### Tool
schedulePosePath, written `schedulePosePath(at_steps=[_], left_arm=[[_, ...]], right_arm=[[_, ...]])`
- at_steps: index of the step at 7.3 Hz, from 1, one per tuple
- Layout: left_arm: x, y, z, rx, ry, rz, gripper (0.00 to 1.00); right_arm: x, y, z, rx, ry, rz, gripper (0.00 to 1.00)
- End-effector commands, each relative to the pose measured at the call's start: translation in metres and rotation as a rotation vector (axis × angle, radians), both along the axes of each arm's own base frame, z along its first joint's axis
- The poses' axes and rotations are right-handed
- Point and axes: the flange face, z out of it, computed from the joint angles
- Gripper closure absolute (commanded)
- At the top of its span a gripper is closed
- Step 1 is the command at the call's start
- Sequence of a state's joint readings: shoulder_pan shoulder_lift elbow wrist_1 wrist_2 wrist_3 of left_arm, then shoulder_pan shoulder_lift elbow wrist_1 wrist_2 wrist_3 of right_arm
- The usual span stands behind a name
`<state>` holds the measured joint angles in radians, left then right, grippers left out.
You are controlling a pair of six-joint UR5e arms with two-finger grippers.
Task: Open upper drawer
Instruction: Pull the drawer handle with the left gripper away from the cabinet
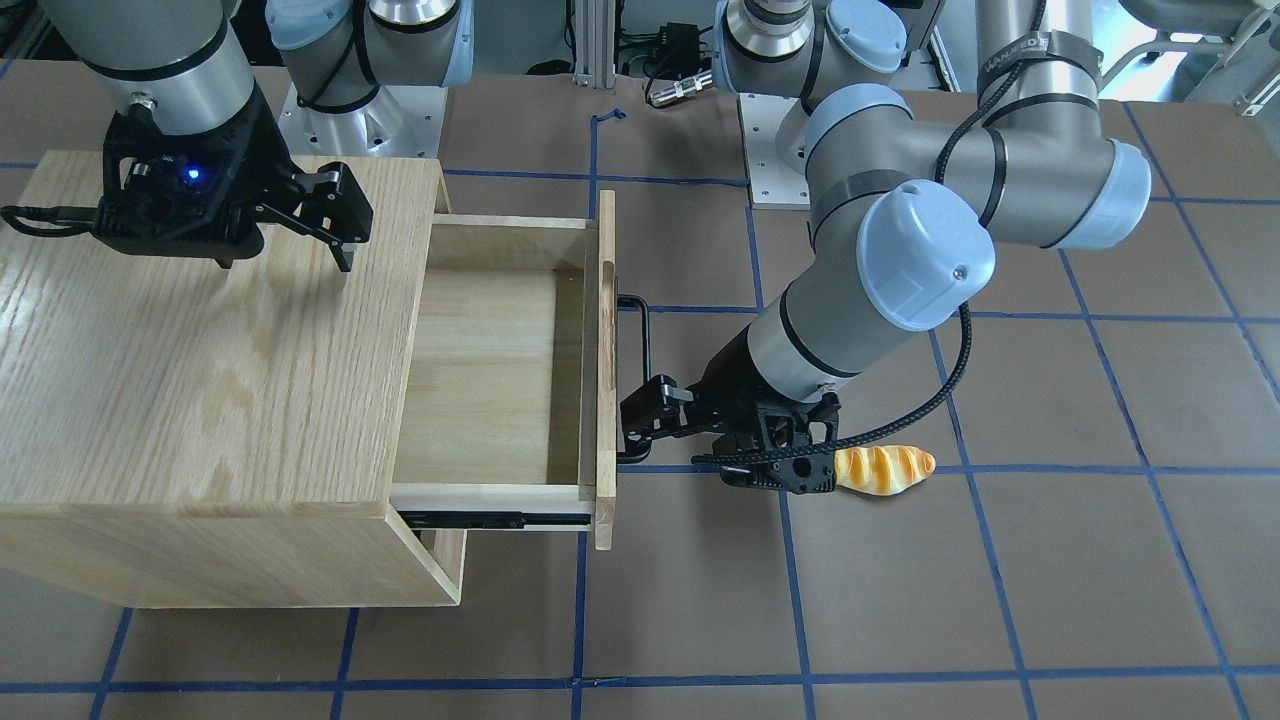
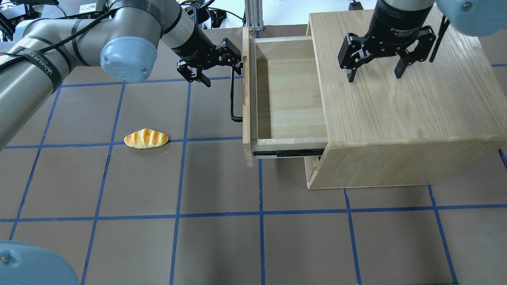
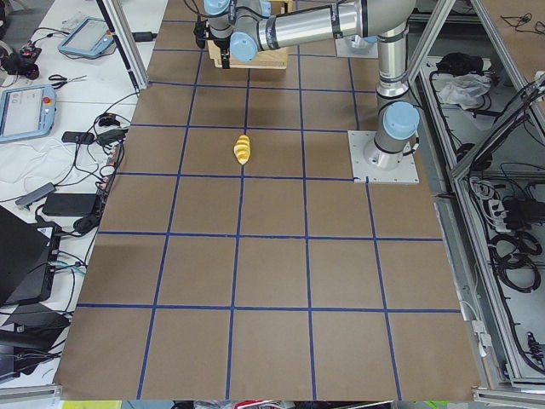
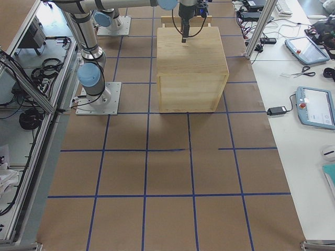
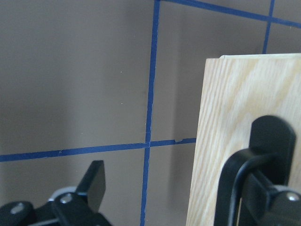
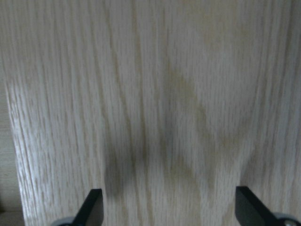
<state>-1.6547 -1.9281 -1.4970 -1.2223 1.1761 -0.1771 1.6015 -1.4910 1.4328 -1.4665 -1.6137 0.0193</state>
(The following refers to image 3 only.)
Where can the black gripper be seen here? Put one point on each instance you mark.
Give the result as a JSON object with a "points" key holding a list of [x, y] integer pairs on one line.
{"points": [[221, 43]]}

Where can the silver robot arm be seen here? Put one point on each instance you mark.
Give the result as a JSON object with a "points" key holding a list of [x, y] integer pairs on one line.
{"points": [[361, 43], [242, 30]]}

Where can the wooden drawer cabinet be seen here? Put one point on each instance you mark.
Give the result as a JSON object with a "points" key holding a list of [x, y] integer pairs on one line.
{"points": [[271, 59]]}

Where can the toy bread loaf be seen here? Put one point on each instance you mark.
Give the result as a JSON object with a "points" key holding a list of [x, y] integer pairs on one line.
{"points": [[242, 149]]}

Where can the far teach pendant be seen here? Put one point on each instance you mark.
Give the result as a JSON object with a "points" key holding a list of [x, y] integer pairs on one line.
{"points": [[90, 39]]}

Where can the teach pendant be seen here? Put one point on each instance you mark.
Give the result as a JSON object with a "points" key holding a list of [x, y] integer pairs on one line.
{"points": [[27, 112], [90, 39]]}

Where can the near teach pendant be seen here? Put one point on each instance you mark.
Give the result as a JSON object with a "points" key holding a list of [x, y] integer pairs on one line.
{"points": [[27, 112]]}

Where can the black power adapter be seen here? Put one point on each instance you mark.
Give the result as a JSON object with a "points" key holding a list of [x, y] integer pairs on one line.
{"points": [[69, 204]]}

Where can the crumpled white cloth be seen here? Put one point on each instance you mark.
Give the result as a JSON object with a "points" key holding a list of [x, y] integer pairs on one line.
{"points": [[466, 91]]}

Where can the black laptop computer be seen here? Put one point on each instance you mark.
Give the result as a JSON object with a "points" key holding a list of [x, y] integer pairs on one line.
{"points": [[28, 251]]}

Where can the white power strip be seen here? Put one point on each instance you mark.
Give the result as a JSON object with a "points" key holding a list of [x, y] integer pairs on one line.
{"points": [[496, 215]]}

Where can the aluminium frame post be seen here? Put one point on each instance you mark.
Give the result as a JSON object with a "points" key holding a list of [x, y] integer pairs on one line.
{"points": [[114, 16]]}

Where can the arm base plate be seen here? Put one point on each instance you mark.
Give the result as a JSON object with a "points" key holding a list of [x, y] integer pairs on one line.
{"points": [[371, 165], [344, 50]]}

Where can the black handled scissors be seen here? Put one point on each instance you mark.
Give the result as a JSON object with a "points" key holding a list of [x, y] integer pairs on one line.
{"points": [[58, 81]]}

